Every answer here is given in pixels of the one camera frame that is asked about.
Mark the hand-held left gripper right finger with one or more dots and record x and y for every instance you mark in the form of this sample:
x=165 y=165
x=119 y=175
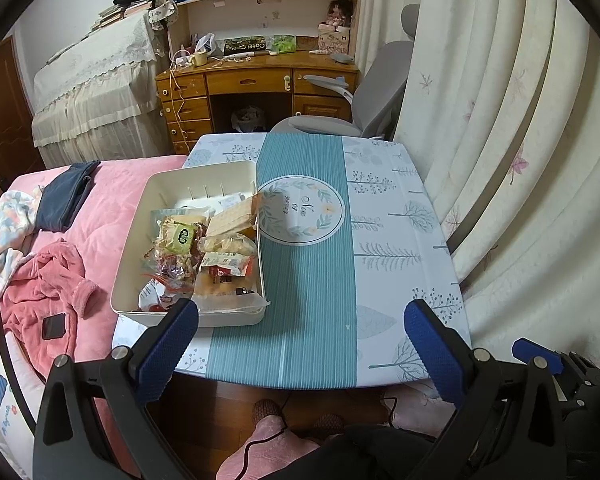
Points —
x=432 y=350

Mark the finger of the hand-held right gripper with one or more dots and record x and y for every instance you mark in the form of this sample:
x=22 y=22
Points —
x=527 y=350

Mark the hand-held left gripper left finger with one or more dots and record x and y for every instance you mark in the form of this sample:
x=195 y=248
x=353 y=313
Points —
x=170 y=345

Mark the large clear bread packet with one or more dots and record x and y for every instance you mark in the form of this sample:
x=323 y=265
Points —
x=215 y=296

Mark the walnut date packet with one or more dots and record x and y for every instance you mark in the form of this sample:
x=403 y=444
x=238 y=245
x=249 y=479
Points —
x=172 y=270

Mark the white plastic tray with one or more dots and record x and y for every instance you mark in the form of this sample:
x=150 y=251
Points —
x=132 y=260

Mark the white red snack packet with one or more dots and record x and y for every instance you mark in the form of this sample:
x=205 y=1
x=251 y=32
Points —
x=225 y=261

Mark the green snack packet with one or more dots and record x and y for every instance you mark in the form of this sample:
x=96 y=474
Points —
x=180 y=237

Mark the small yellow cake packet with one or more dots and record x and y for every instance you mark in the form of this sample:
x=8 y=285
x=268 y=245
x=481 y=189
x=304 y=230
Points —
x=225 y=245

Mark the beige cracker packet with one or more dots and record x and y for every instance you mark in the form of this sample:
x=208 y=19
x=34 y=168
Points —
x=232 y=217

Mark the brown dotted slipper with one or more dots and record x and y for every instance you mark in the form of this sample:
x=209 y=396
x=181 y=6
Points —
x=267 y=410
x=327 y=422

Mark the black phone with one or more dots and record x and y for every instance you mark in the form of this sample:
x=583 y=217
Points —
x=54 y=326

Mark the person's pink trouser leg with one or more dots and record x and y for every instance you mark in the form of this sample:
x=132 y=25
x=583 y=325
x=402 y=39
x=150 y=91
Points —
x=265 y=445

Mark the teal tree print tablecloth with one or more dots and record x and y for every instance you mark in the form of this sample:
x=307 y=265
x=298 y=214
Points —
x=305 y=285

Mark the pink fleece robe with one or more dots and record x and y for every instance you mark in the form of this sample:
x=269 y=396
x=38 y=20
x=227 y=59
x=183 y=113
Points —
x=35 y=290

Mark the pink quilt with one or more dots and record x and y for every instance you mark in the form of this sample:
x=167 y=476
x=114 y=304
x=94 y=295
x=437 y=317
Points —
x=110 y=210

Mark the white cartoon print pillow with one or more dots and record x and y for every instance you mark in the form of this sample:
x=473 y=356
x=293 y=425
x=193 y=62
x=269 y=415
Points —
x=5 y=395

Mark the navy folded cloth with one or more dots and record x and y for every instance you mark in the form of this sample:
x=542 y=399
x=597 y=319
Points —
x=62 y=200

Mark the floral white cloth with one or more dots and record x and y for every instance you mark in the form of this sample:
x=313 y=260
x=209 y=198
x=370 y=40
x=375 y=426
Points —
x=10 y=215

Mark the trash bin with bag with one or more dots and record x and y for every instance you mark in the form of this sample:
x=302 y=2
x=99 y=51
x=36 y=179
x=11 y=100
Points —
x=247 y=120

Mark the cream leaf print curtain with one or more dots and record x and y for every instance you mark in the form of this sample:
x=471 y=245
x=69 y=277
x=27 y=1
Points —
x=505 y=110

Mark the grey office chair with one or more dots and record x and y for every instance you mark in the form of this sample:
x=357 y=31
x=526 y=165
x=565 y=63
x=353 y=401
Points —
x=380 y=85

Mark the cloth covered piano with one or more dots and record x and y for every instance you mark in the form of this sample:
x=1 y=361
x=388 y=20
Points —
x=95 y=85

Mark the wooden desk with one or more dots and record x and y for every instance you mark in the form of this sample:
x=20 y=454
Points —
x=250 y=80

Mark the white power strip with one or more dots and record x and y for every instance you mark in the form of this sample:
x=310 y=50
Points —
x=182 y=61

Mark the brown wooden door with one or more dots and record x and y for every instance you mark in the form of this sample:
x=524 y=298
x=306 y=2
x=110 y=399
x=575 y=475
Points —
x=5 y=110

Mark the yellow green mug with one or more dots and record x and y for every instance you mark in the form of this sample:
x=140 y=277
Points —
x=200 y=59

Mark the white handheld wand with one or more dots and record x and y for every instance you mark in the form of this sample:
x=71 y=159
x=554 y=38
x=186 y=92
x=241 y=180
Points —
x=245 y=57

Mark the white plastic bag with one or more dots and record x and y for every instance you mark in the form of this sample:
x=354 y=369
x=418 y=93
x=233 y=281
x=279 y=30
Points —
x=205 y=42

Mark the grey oval case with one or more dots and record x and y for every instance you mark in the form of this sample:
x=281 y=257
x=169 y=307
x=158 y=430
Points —
x=342 y=57

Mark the dark printed box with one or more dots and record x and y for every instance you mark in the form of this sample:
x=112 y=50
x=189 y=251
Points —
x=245 y=46

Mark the green bag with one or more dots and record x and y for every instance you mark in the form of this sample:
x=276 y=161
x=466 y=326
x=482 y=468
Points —
x=285 y=43

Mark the printed cloth bag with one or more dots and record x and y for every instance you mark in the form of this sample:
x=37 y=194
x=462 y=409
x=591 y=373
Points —
x=162 y=15

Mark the pile of books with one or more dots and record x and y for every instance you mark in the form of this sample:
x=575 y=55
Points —
x=120 y=12

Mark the wooden bookshelf hutch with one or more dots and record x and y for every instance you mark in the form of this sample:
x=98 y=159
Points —
x=260 y=10

